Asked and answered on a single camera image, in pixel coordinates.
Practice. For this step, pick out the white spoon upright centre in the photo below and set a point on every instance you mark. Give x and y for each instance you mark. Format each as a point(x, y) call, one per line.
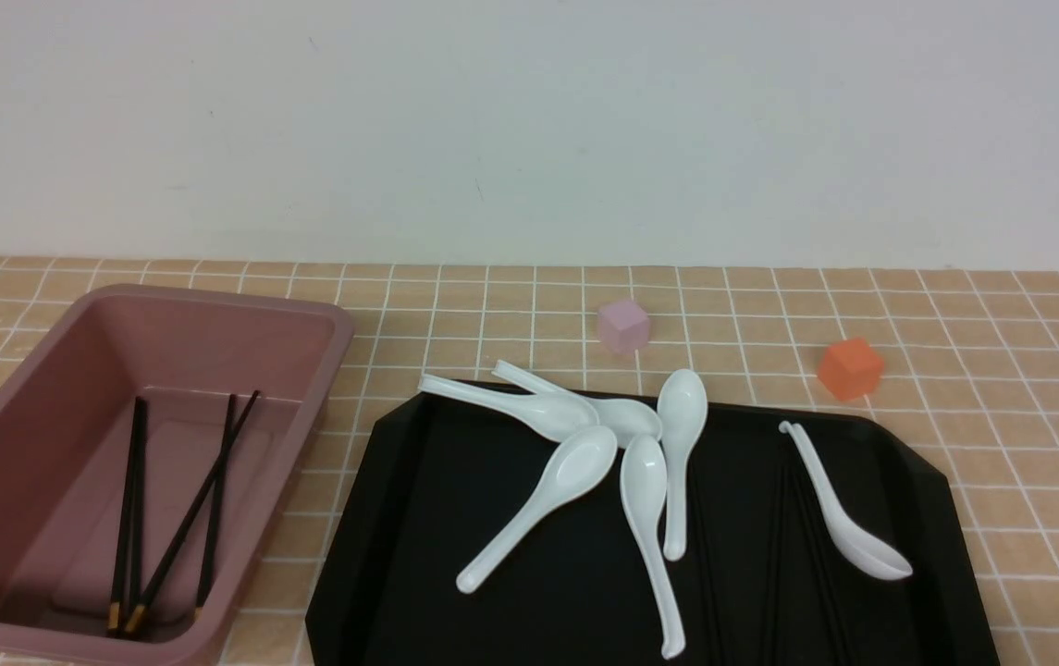
point(683, 411)

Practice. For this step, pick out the pink plastic bin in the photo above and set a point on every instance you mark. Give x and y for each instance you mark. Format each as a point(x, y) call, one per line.
point(66, 417)

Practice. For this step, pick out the black chopstick diagonal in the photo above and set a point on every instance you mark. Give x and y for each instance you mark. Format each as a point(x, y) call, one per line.
point(132, 626)

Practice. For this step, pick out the pink cube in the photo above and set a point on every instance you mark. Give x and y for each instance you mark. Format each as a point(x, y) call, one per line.
point(623, 326)

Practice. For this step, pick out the black chopstick right in bin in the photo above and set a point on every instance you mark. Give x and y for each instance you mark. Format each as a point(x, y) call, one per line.
point(207, 572)

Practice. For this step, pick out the white spoon top middle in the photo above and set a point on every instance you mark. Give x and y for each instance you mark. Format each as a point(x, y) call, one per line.
point(625, 417)

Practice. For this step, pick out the black chopstick far left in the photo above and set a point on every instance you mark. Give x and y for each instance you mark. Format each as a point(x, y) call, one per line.
point(120, 574)

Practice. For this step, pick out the orange cube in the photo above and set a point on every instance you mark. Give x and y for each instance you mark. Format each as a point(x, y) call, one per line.
point(850, 369)

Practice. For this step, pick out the white spoon right side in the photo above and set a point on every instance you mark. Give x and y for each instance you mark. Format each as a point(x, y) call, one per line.
point(868, 553)

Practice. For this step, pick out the black plastic tray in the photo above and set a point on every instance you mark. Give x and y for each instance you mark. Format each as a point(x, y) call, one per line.
point(439, 478)

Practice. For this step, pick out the white spoon centre long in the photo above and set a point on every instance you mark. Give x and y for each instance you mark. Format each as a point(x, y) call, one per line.
point(644, 482)

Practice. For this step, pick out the white spoon lower left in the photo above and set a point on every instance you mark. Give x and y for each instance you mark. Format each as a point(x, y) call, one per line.
point(577, 465)

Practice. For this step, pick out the white spoon top left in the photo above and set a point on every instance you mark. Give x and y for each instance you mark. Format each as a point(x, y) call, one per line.
point(552, 415)

